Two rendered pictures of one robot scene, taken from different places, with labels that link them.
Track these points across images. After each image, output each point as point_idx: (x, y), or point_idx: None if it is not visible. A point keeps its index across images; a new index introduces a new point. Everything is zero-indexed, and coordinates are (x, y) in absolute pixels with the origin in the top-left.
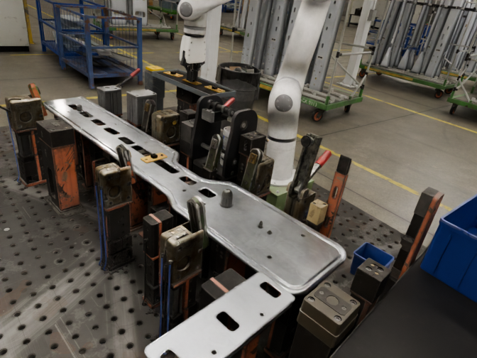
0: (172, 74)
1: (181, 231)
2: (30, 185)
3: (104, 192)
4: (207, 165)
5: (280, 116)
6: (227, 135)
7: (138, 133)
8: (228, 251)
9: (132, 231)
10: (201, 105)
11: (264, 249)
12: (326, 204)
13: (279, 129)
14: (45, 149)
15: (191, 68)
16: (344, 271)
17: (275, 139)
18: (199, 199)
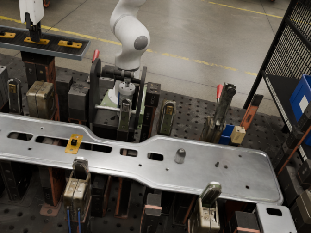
0: (3, 36)
1: (208, 212)
2: None
3: (82, 211)
4: (122, 127)
5: (137, 53)
6: (127, 94)
7: (19, 120)
8: (223, 199)
9: (59, 209)
10: (94, 74)
11: (239, 183)
12: (242, 127)
13: (131, 62)
14: None
15: (36, 28)
16: None
17: (127, 70)
18: (219, 184)
